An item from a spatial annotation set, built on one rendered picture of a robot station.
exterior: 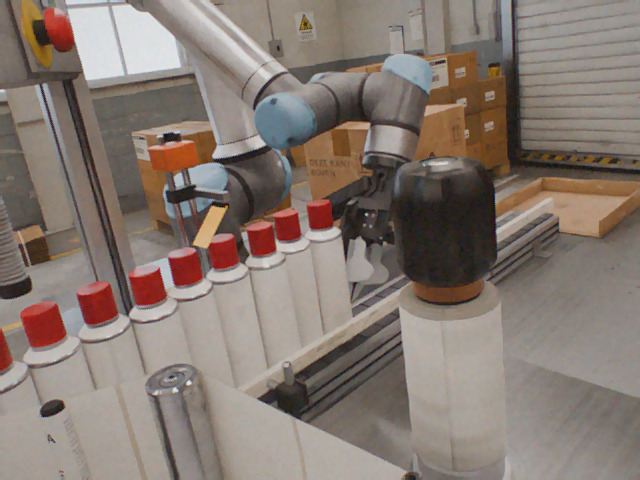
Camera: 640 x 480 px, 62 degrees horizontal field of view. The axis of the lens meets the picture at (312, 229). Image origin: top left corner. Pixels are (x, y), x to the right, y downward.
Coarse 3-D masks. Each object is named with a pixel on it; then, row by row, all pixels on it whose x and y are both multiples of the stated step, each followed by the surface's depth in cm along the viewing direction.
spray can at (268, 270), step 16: (256, 224) 66; (256, 240) 64; (272, 240) 65; (256, 256) 65; (272, 256) 65; (256, 272) 65; (272, 272) 65; (256, 288) 66; (272, 288) 65; (288, 288) 67; (256, 304) 67; (272, 304) 66; (288, 304) 67; (272, 320) 66; (288, 320) 67; (272, 336) 67; (288, 336) 68; (272, 352) 68; (288, 352) 68
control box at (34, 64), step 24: (0, 0) 44; (24, 0) 46; (0, 24) 44; (24, 24) 45; (0, 48) 45; (24, 48) 46; (48, 48) 50; (72, 48) 58; (0, 72) 45; (24, 72) 46; (48, 72) 50; (72, 72) 57
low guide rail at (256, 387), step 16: (544, 208) 111; (512, 224) 102; (384, 304) 78; (352, 320) 75; (368, 320) 76; (336, 336) 72; (352, 336) 74; (304, 352) 68; (320, 352) 70; (272, 368) 66; (256, 384) 63
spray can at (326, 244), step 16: (320, 208) 70; (320, 224) 71; (320, 240) 71; (336, 240) 72; (320, 256) 72; (336, 256) 72; (320, 272) 72; (336, 272) 72; (320, 288) 73; (336, 288) 73; (320, 304) 74; (336, 304) 74; (336, 320) 74
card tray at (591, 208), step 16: (528, 192) 142; (544, 192) 146; (560, 192) 144; (576, 192) 141; (592, 192) 138; (608, 192) 136; (624, 192) 133; (496, 208) 132; (512, 208) 137; (528, 208) 135; (560, 208) 131; (576, 208) 130; (592, 208) 128; (608, 208) 126; (624, 208) 119; (560, 224) 121; (576, 224) 119; (592, 224) 118; (608, 224) 113
